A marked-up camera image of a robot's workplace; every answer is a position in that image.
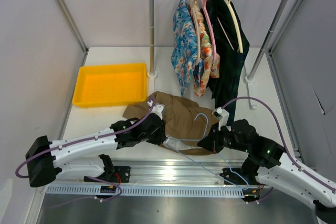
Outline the beige plastic hanger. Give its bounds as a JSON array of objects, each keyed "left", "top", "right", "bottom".
[{"left": 181, "top": 0, "right": 202, "bottom": 65}]

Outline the white slotted cable duct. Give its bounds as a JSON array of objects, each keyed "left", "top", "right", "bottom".
[{"left": 47, "top": 184, "right": 245, "bottom": 198}]

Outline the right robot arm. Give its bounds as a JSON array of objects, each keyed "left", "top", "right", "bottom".
[{"left": 197, "top": 119, "right": 335, "bottom": 223}]

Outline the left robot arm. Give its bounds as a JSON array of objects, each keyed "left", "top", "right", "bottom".
[{"left": 26, "top": 113, "right": 166, "bottom": 188}]

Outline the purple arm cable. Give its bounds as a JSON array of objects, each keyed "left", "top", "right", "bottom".
[
  {"left": 222, "top": 96, "right": 336, "bottom": 193},
  {"left": 15, "top": 95, "right": 157, "bottom": 180}
]

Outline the cream wooden hanger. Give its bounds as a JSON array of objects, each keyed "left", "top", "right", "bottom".
[{"left": 223, "top": 0, "right": 244, "bottom": 54}]

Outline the pink plastic hanger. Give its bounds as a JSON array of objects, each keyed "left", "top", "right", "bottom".
[{"left": 200, "top": 0, "right": 217, "bottom": 63}]

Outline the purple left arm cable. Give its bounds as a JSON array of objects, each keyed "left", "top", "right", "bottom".
[{"left": 15, "top": 95, "right": 157, "bottom": 180}]

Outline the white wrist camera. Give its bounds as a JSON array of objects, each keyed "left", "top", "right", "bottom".
[
  {"left": 212, "top": 107, "right": 229, "bottom": 130},
  {"left": 147, "top": 100, "right": 165, "bottom": 120}
]

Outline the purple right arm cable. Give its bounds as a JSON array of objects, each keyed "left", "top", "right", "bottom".
[{"left": 222, "top": 96, "right": 336, "bottom": 193}]

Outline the dark green plaid garment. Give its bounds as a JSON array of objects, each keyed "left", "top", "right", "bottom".
[{"left": 204, "top": 0, "right": 250, "bottom": 127}]

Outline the tan brown skirt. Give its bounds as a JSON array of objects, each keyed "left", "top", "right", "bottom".
[{"left": 122, "top": 91, "right": 220, "bottom": 156}]

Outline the silver white clothes rack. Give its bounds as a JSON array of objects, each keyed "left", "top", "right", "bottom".
[{"left": 148, "top": 0, "right": 288, "bottom": 110}]

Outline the orange floral garment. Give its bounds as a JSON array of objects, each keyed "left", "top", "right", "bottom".
[{"left": 194, "top": 5, "right": 220, "bottom": 97}]

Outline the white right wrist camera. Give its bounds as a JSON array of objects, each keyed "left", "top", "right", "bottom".
[{"left": 212, "top": 107, "right": 229, "bottom": 130}]

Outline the blue floral garment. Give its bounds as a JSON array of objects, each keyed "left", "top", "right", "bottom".
[{"left": 171, "top": 0, "right": 200, "bottom": 96}]

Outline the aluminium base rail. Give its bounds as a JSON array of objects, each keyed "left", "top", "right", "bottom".
[{"left": 35, "top": 157, "right": 322, "bottom": 190}]

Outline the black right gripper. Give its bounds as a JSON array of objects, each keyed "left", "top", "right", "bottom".
[{"left": 197, "top": 122, "right": 249, "bottom": 154}]

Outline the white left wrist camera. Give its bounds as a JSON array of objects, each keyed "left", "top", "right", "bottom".
[{"left": 147, "top": 100, "right": 165, "bottom": 120}]

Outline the blue wire hanger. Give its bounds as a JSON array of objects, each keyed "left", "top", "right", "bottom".
[{"left": 172, "top": 113, "right": 249, "bottom": 190}]

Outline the yellow plastic tray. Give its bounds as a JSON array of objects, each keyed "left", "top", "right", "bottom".
[{"left": 72, "top": 63, "right": 147, "bottom": 108}]

